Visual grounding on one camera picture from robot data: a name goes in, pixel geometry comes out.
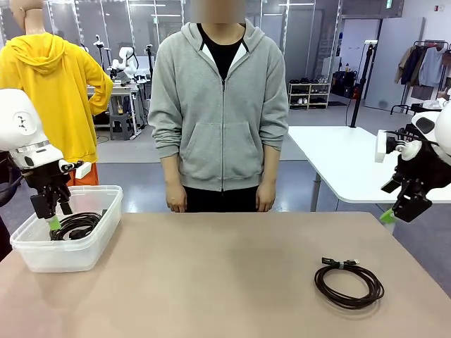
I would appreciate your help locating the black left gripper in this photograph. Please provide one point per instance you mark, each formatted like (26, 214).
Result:
(47, 183)

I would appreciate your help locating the grey metal workbench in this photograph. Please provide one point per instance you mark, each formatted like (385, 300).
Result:
(123, 89)

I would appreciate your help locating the black stand with white head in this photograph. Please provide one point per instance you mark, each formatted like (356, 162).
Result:
(361, 88)

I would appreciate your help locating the beige mannequin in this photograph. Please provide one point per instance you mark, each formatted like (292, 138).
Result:
(30, 17)

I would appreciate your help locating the yellow hoodie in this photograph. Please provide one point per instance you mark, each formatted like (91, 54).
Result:
(60, 88)

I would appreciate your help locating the clothes rack with garments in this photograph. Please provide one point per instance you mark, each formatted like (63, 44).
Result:
(423, 67)

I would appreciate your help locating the black luggage bags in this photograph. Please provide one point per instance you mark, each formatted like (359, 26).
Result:
(345, 84)

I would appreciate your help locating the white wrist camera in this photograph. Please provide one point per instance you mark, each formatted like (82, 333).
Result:
(84, 170)
(381, 146)

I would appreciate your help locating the person's right forearm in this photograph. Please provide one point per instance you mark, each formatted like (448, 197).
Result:
(173, 170)

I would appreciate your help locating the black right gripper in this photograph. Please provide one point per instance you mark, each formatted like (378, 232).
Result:
(410, 172)

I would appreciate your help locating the orange trousers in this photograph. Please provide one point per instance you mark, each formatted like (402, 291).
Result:
(88, 177)

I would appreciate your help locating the small white background robot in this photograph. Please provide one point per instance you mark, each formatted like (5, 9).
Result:
(126, 63)

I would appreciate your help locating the large white table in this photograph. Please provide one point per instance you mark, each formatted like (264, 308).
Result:
(334, 158)

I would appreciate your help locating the person's left hand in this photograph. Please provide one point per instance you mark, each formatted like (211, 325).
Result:
(266, 199)

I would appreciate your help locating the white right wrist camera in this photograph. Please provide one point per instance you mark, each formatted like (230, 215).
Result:
(381, 146)

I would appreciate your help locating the person's right hand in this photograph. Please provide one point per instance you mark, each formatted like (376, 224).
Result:
(176, 199)

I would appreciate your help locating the clear plastic storage container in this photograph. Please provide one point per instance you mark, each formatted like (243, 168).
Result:
(67, 253)

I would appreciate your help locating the grey step stool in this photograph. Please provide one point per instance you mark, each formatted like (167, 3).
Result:
(121, 125)

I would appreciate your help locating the person in grey hoodie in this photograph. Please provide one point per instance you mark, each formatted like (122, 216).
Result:
(218, 123)

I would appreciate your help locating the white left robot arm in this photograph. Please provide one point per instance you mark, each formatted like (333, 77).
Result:
(17, 119)

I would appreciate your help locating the dark wall screen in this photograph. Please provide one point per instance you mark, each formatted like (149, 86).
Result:
(370, 7)

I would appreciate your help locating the person's left forearm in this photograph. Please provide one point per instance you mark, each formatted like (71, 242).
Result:
(269, 167)

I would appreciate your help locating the wooden shoe rack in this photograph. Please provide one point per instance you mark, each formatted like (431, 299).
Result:
(310, 93)

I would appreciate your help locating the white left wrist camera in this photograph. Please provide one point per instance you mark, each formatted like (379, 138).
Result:
(84, 170)

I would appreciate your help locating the black camera tripod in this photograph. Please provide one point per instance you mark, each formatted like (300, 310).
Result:
(151, 60)

